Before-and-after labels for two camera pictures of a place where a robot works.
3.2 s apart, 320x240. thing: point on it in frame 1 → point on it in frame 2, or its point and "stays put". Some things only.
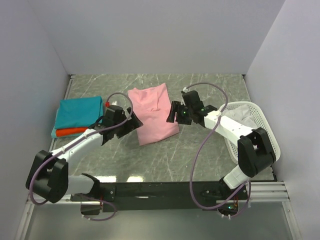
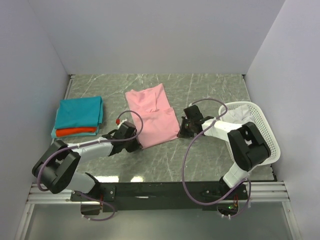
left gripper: [133, 124] → [136, 146]
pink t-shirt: [152, 105] stays put
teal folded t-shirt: [77, 112] stays put
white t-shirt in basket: [242, 114] stays put
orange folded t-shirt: [70, 131] stays put
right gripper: [176, 107] → [182, 133]
